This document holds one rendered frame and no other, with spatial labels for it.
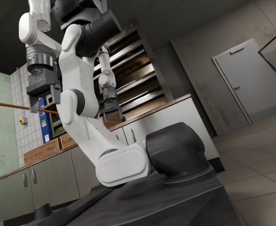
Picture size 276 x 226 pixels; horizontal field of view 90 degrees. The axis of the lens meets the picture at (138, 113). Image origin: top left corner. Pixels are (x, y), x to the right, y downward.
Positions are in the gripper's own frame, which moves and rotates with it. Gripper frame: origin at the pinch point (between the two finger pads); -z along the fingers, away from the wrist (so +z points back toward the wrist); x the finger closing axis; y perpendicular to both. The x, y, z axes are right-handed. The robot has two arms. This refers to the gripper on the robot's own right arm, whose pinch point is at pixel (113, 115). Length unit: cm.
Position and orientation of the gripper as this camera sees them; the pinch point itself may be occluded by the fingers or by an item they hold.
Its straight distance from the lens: 89.5
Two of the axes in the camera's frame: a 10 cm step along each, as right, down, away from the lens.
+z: -1.9, -9.6, 2.0
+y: -3.5, -1.3, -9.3
